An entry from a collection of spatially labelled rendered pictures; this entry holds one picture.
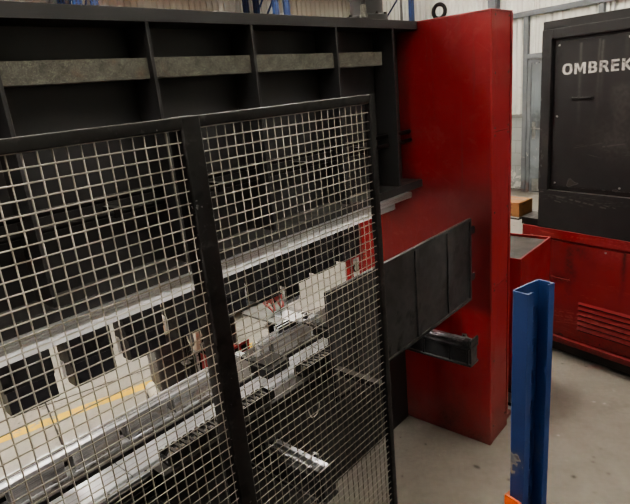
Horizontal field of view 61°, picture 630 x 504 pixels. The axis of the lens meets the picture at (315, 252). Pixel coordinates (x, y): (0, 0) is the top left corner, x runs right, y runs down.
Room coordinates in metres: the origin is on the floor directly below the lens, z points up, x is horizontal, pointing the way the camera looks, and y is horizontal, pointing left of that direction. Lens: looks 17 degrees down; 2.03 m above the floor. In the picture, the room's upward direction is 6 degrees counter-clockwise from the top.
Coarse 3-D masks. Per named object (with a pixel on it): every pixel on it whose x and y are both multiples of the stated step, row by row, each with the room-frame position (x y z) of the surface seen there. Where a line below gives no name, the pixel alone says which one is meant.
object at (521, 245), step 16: (512, 240) 3.30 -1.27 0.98; (528, 240) 3.26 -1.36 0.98; (544, 240) 3.18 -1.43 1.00; (512, 256) 2.99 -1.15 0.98; (528, 256) 2.96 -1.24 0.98; (544, 256) 3.16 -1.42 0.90; (512, 272) 2.91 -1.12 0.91; (528, 272) 2.97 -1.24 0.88; (544, 272) 3.17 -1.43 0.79; (512, 288) 2.91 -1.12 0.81; (512, 304) 2.91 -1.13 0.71
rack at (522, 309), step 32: (544, 288) 0.68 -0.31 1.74; (512, 320) 0.66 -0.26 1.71; (544, 320) 0.68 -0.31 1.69; (512, 352) 0.66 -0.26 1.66; (544, 352) 0.68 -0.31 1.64; (512, 384) 0.66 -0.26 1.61; (544, 384) 0.67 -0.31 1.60; (512, 416) 0.66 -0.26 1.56; (544, 416) 0.67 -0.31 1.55; (512, 448) 0.66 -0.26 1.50; (544, 448) 0.67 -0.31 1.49; (512, 480) 0.66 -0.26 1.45; (544, 480) 0.67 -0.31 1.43
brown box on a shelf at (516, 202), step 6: (516, 198) 3.95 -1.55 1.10; (522, 198) 3.94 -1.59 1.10; (528, 198) 3.92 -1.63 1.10; (516, 204) 3.82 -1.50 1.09; (522, 204) 3.84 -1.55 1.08; (528, 204) 3.89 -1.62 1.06; (516, 210) 3.82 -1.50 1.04; (522, 210) 3.84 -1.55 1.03; (528, 210) 3.90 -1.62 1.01; (534, 210) 3.95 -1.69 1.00; (516, 216) 3.82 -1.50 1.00; (522, 216) 3.82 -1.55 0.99
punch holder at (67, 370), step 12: (84, 336) 1.61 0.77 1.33; (96, 336) 1.64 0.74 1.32; (60, 348) 1.60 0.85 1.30; (72, 348) 1.58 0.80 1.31; (96, 348) 1.63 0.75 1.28; (108, 348) 1.66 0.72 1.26; (60, 360) 1.62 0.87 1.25; (84, 360) 1.60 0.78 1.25; (96, 360) 1.63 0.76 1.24; (108, 360) 1.65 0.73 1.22; (72, 372) 1.57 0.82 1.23; (84, 372) 1.59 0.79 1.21; (96, 372) 1.62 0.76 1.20; (108, 372) 1.65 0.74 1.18
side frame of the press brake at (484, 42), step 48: (432, 48) 2.78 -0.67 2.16; (480, 48) 2.62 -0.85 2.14; (432, 96) 2.79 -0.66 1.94; (480, 96) 2.62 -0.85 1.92; (432, 144) 2.79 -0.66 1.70; (480, 144) 2.62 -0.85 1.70; (432, 192) 2.80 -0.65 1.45; (480, 192) 2.62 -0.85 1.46; (384, 240) 3.02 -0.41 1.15; (480, 240) 2.62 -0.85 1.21; (480, 288) 2.62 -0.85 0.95; (480, 336) 2.62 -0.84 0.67; (432, 384) 2.83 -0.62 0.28; (480, 384) 2.62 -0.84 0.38; (480, 432) 2.62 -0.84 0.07
